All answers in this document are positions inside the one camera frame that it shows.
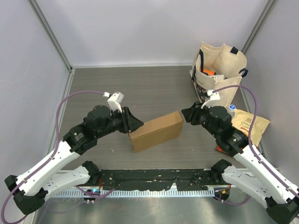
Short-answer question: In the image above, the orange chips bag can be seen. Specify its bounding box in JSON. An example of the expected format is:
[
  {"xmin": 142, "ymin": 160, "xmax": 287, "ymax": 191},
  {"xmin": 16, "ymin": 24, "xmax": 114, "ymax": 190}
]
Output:
[{"xmin": 232, "ymin": 109, "xmax": 270, "ymax": 151}]

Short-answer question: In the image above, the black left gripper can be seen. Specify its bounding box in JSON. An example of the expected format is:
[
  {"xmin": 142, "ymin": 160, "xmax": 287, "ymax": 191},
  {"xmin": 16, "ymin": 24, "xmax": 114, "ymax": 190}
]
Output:
[{"xmin": 96, "ymin": 106, "xmax": 144, "ymax": 139}]

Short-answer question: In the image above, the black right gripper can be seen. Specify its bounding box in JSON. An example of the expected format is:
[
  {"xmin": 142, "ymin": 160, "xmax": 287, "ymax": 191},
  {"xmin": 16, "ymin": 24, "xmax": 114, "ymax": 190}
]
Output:
[{"xmin": 181, "ymin": 101, "xmax": 220, "ymax": 138}]

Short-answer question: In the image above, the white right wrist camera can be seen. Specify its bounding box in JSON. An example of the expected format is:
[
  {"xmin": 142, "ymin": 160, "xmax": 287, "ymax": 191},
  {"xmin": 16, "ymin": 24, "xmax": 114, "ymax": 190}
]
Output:
[{"xmin": 201, "ymin": 90, "xmax": 221, "ymax": 109}]

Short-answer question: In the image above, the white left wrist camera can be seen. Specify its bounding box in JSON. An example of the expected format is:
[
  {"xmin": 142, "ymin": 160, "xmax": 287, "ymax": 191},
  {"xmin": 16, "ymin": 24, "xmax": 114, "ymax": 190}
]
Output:
[{"xmin": 103, "ymin": 92, "xmax": 124, "ymax": 112}]

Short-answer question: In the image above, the brown cardboard box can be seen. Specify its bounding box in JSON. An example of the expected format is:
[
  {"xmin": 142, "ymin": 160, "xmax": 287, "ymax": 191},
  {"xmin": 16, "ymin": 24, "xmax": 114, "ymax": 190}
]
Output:
[{"xmin": 128, "ymin": 111, "xmax": 184, "ymax": 153}]

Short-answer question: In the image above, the white box in bag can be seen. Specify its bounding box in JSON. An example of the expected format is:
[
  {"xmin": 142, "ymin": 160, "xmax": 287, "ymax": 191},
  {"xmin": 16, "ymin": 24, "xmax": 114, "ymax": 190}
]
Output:
[{"xmin": 209, "ymin": 75, "xmax": 225, "ymax": 81}]

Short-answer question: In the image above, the beige canvas tote bag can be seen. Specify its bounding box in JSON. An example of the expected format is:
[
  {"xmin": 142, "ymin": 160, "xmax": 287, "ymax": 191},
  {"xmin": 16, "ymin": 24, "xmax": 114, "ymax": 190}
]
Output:
[{"xmin": 190, "ymin": 42, "xmax": 248, "ymax": 103}]

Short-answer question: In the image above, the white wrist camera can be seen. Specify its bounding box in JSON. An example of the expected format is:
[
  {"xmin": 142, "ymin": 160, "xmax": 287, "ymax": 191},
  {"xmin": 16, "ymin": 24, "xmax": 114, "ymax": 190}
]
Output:
[
  {"xmin": 103, "ymin": 92, "xmax": 124, "ymax": 112},
  {"xmin": 201, "ymin": 90, "xmax": 221, "ymax": 109}
]

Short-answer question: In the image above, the aluminium frame rail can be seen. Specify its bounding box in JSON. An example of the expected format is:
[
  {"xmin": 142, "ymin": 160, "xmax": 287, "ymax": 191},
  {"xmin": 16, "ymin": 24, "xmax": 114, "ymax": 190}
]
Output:
[{"xmin": 29, "ymin": 168, "xmax": 267, "ymax": 189}]

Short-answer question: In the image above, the white slotted cable duct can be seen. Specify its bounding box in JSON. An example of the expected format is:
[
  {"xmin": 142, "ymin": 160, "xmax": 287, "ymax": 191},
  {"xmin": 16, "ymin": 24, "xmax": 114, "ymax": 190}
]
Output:
[{"xmin": 52, "ymin": 188, "xmax": 215, "ymax": 198}]

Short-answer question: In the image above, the orange item in bag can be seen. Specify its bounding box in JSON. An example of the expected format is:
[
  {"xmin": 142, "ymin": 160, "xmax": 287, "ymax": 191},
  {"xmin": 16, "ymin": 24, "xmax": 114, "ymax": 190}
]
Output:
[{"xmin": 203, "ymin": 69, "xmax": 216, "ymax": 76}]

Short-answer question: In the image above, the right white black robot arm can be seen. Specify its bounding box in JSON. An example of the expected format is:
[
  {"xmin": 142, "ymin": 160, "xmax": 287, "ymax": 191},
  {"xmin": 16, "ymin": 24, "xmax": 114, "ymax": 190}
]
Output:
[{"xmin": 181, "ymin": 102, "xmax": 299, "ymax": 224}]

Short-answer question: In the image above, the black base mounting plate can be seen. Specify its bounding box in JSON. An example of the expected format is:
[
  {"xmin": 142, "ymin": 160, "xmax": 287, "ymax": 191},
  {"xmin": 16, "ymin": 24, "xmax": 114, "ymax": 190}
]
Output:
[{"xmin": 99, "ymin": 168, "xmax": 227, "ymax": 191}]

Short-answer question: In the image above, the clear plastic water bottle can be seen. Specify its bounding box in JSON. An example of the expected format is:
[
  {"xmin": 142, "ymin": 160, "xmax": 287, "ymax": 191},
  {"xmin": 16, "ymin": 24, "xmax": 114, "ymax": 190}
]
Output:
[{"xmin": 227, "ymin": 104, "xmax": 236, "ymax": 118}]

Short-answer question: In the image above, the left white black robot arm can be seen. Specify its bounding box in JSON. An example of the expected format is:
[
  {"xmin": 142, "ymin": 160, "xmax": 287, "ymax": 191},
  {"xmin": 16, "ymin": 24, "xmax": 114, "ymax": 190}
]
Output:
[{"xmin": 5, "ymin": 105, "xmax": 144, "ymax": 215}]

